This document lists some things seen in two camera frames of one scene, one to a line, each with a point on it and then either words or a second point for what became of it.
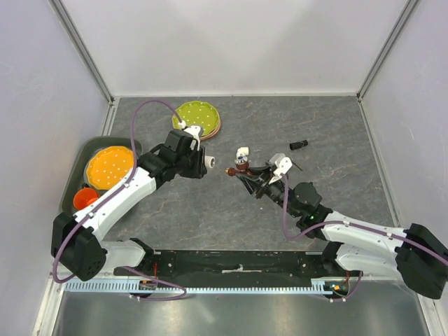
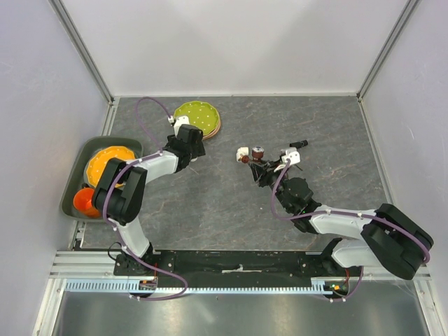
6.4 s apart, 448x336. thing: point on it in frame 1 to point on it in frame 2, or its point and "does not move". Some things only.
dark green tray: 78,179 does not move
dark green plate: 87,182 does not move
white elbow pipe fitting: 210,161 to 241,152
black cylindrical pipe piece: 298,145 does not move
